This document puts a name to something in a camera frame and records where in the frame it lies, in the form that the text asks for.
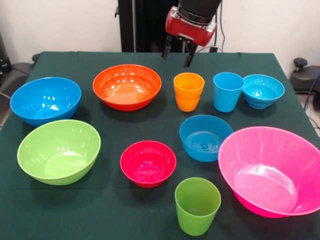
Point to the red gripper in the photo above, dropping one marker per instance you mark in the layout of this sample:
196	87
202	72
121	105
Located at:
190	31

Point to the orange cup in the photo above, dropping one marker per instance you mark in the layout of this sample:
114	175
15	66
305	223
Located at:
187	97

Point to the orange-red bowl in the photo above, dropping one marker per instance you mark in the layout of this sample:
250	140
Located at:
127	87

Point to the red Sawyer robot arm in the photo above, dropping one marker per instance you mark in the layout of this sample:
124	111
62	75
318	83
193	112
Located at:
200	7

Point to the blue cup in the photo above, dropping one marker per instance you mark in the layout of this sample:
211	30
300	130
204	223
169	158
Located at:
225	97

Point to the blue flat-bottomed bowl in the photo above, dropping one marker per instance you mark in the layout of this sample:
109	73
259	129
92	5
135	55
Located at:
200	140

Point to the small light blue ribbed bowl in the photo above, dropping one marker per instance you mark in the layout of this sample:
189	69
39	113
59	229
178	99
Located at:
265	87

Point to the dark green tablecloth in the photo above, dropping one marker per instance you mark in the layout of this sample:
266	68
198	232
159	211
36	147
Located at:
112	125

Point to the small pink-red bowl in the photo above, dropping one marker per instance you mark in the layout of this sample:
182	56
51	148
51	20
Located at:
147	165

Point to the large blue bowl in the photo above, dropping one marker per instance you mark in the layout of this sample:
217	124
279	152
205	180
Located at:
37	95

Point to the large pink bowl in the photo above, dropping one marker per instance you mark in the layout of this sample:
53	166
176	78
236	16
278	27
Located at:
270	170

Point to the green cup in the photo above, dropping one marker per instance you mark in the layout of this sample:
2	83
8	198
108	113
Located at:
197	207

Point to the green bowl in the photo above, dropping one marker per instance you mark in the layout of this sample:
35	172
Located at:
57	152

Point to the black equipment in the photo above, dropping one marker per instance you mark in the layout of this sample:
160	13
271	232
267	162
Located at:
3	57

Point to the black pedestal foot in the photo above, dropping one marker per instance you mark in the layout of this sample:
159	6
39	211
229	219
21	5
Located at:
305	75
20	70

